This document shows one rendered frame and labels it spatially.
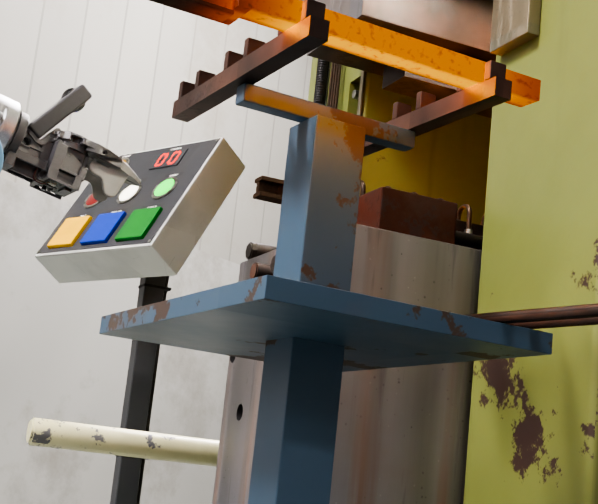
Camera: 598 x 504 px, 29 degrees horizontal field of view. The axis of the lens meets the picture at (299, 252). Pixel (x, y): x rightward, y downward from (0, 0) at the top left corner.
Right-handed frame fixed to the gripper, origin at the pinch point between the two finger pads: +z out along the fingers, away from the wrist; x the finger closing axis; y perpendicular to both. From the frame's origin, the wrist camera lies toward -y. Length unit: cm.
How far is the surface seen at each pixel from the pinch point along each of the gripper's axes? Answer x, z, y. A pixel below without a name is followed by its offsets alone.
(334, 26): 74, -13, 7
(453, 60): 75, 0, 4
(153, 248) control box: -20.6, 15.1, 2.6
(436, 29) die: 29, 29, -32
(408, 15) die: 28.0, 23.6, -31.9
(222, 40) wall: -291, 129, -195
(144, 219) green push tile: -25.9, 14.0, -3.5
